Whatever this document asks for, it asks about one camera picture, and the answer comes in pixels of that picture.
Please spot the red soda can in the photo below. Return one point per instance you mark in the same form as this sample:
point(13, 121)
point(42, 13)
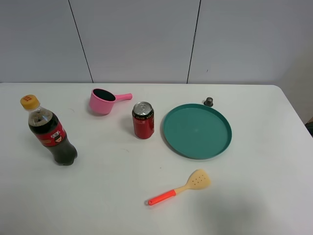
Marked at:
point(143, 120)

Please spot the teal round plate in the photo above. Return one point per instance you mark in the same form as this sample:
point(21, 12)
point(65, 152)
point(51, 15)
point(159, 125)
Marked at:
point(197, 131)

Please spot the small grey capsule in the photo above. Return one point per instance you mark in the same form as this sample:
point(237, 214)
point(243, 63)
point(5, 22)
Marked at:
point(208, 102)

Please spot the pink plastic scoop cup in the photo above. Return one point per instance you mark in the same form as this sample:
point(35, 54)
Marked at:
point(102, 101)

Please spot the cola bottle yellow cap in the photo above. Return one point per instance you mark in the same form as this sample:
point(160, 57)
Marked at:
point(47, 128)

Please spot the beige spatula orange handle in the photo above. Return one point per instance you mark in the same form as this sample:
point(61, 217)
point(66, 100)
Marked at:
point(198, 180)

